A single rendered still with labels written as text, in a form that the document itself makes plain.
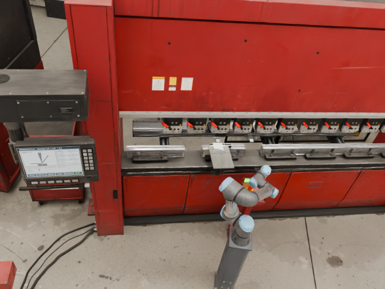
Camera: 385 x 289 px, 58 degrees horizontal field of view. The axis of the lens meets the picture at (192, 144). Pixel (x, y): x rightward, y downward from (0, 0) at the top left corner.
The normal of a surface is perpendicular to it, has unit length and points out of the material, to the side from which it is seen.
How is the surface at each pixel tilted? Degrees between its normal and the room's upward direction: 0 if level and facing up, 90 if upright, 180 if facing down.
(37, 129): 0
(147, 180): 90
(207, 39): 90
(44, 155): 90
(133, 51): 90
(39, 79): 0
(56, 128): 0
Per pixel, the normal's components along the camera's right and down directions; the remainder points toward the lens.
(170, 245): 0.11, -0.72
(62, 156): 0.17, 0.69
